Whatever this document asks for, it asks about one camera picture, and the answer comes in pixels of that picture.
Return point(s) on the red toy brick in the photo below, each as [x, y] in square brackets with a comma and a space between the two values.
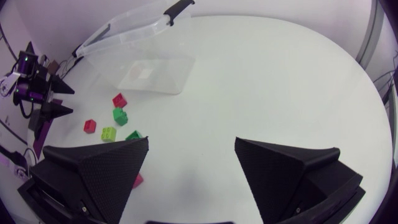
[119, 100]
[89, 126]

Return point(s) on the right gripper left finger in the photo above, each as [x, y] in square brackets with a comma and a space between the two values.
[102, 174]

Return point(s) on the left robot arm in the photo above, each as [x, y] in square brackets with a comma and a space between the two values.
[27, 63]

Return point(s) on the lime green toy brick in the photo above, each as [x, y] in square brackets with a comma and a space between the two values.
[108, 134]

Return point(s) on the clear plastic container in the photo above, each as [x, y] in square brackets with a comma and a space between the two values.
[140, 34]

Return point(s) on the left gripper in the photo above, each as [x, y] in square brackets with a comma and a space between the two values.
[43, 85]

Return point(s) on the pink toy brick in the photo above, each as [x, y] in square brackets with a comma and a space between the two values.
[137, 181]

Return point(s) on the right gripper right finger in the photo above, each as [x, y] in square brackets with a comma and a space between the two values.
[280, 177]

